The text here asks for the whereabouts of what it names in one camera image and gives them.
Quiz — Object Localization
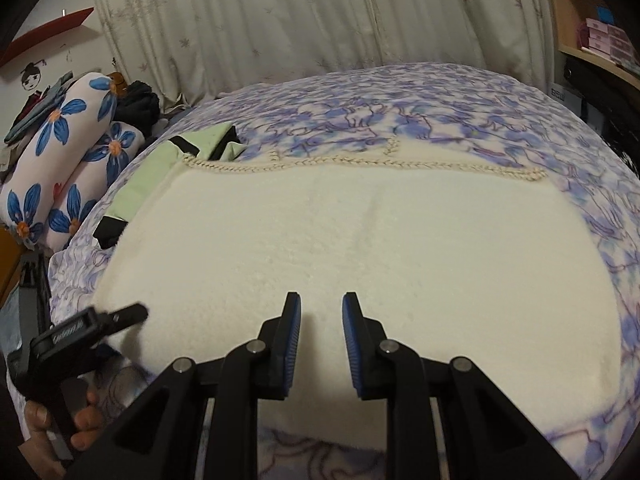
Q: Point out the wooden wall shelf unit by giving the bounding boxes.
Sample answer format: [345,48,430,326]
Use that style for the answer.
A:
[542,0,640,92]

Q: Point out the large blue flower pillow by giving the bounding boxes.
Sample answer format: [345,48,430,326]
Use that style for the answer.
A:
[0,72,119,252]

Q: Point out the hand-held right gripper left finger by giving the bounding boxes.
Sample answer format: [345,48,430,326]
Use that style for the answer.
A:
[65,291,303,480]

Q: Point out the cream knit sweater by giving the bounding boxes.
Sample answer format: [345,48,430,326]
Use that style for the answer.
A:
[92,137,621,453]

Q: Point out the red wall shelf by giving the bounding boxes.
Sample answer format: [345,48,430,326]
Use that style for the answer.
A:
[0,7,96,67]

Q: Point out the light green garment black trim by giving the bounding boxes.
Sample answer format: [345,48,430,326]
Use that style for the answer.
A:
[95,122,248,250]

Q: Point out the person's left hand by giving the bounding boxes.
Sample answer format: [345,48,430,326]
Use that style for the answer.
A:
[22,389,106,455]

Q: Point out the black appliance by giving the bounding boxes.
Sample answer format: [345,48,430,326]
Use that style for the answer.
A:
[561,54,640,133]

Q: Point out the dark clothes pile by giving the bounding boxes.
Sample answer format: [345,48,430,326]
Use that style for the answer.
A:
[115,80,162,137]

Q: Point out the purple floral blanket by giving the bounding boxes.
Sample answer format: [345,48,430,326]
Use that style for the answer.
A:
[10,61,640,480]

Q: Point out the grey folded clothes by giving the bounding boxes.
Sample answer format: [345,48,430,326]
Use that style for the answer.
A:
[4,72,76,145]

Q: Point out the cartoon figure wall sticker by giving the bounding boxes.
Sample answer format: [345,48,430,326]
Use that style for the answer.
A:
[19,58,49,93]

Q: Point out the stack of pink boxes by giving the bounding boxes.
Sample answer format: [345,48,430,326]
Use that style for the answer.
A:
[575,17,634,64]

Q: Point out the small blue flower pillow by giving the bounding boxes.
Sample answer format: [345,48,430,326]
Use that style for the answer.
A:
[47,121,147,254]

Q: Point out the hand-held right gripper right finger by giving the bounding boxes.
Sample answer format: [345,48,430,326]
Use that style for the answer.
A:
[341,291,581,480]

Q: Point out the wooden bedside cabinet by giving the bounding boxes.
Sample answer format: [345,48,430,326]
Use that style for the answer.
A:
[0,226,32,307]

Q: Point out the beige patterned curtain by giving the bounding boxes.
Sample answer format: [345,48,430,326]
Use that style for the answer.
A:
[92,0,561,111]

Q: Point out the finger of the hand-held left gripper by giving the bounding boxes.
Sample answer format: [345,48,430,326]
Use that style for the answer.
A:
[102,302,150,337]

